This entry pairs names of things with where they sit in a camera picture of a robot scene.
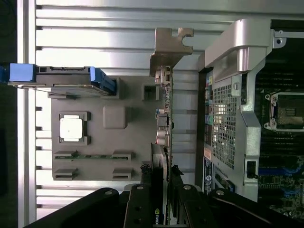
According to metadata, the green RAM stick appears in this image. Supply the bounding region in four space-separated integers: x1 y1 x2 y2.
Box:
54 153 132 161

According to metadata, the grey parts rack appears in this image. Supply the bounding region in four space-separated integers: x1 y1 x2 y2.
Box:
48 76 167 182

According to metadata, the open black PC case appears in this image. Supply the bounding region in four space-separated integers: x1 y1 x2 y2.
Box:
194 18 304 228

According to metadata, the silver CPU chip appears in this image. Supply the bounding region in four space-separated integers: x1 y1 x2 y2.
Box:
59 115 86 143

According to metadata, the green motherboard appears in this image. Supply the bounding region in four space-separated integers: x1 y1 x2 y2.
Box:
257 68 304 214

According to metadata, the CPU socket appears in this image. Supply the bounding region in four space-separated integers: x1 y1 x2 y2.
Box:
264 92 304 133

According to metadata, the hard disk with blue carrier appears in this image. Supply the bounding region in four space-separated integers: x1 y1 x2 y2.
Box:
0 62 117 96

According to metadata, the silver case handle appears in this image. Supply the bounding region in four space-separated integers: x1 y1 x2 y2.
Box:
203 18 272 73

